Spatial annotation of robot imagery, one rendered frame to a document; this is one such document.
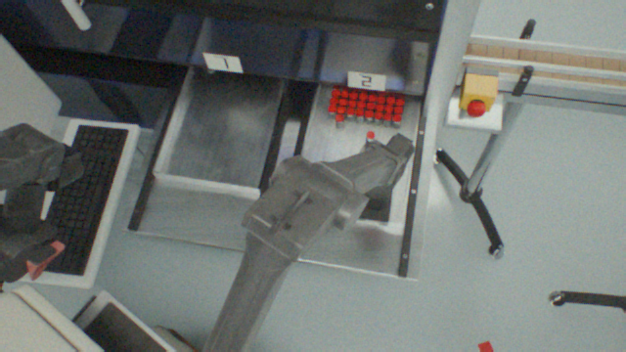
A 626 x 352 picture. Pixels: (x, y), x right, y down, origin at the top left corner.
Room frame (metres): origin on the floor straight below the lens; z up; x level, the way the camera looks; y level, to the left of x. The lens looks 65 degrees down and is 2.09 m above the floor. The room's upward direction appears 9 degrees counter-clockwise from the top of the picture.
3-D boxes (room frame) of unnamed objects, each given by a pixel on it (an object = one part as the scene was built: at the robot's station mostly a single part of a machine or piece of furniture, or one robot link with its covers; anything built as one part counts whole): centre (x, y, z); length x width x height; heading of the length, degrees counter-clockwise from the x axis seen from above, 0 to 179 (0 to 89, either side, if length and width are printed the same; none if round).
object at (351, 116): (0.67, -0.14, 0.90); 0.18 x 0.02 x 0.05; 70
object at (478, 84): (0.65, -0.40, 0.99); 0.08 x 0.07 x 0.07; 161
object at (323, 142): (0.59, -0.11, 0.90); 0.34 x 0.26 x 0.04; 160
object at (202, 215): (0.60, 0.06, 0.87); 0.70 x 0.48 x 0.02; 71
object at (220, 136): (0.73, 0.20, 0.90); 0.34 x 0.26 x 0.04; 161
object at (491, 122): (0.68, -0.42, 0.87); 0.14 x 0.13 x 0.02; 161
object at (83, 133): (0.62, 0.59, 0.82); 0.40 x 0.14 x 0.02; 164
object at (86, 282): (0.64, 0.64, 0.79); 0.45 x 0.28 x 0.03; 164
